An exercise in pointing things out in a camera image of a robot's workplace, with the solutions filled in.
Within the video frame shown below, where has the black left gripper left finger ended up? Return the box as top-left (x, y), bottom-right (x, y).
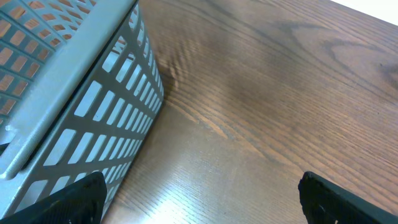
top-left (1, 172), bottom-right (107, 224)

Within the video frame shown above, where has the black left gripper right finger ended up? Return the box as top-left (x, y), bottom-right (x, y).
top-left (298, 171), bottom-right (397, 224)

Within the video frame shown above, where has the grey plastic shopping basket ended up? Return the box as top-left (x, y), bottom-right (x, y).
top-left (1, 0), bottom-right (164, 217)

